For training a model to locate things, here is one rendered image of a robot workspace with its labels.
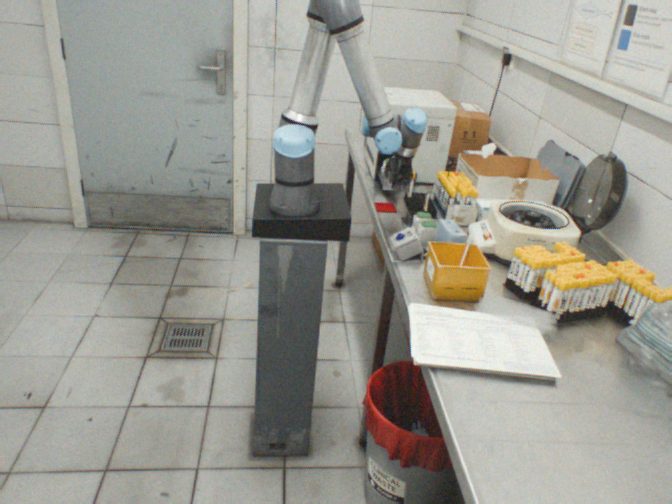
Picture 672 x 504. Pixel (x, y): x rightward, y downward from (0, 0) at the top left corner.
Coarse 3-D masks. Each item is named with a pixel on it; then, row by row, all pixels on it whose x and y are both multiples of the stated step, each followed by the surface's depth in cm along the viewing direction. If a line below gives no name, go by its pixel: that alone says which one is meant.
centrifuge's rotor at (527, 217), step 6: (528, 210) 172; (510, 216) 168; (516, 216) 168; (522, 216) 169; (528, 216) 165; (534, 216) 165; (540, 216) 165; (546, 216) 169; (522, 222) 166; (528, 222) 163; (534, 222) 165; (540, 222) 168; (546, 222) 164; (552, 222) 165
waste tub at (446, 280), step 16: (432, 256) 143; (448, 256) 150; (480, 256) 145; (432, 272) 142; (448, 272) 137; (464, 272) 138; (480, 272) 138; (432, 288) 141; (448, 288) 140; (464, 288) 140; (480, 288) 140
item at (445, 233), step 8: (440, 224) 161; (448, 224) 159; (456, 224) 160; (440, 232) 161; (448, 232) 156; (456, 232) 155; (440, 240) 161; (448, 240) 156; (456, 240) 154; (464, 240) 155
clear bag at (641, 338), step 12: (648, 312) 124; (660, 312) 121; (636, 324) 128; (648, 324) 124; (660, 324) 121; (624, 336) 130; (636, 336) 127; (648, 336) 124; (660, 336) 122; (636, 348) 127; (648, 348) 124; (660, 348) 122; (648, 360) 125; (660, 360) 122; (660, 372) 121
